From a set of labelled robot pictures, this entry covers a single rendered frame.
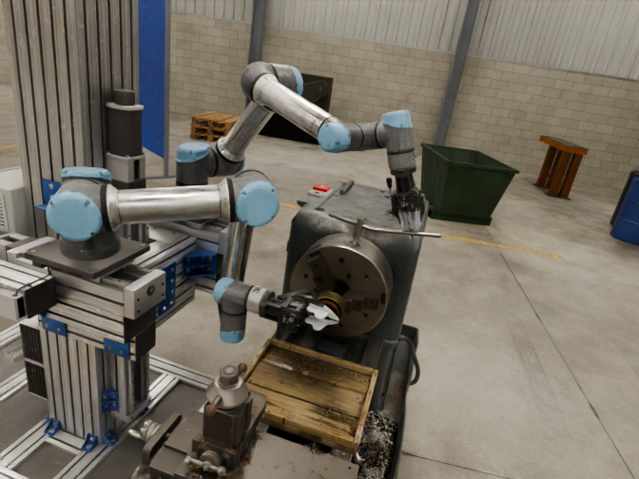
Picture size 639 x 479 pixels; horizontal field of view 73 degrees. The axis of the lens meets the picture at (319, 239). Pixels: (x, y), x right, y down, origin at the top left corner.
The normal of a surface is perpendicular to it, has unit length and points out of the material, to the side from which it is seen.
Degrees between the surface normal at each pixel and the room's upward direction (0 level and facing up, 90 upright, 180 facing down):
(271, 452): 0
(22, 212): 90
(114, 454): 0
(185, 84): 90
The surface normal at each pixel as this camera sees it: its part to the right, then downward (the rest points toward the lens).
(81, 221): 0.17, 0.40
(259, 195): 0.42, 0.40
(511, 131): -0.16, 0.35
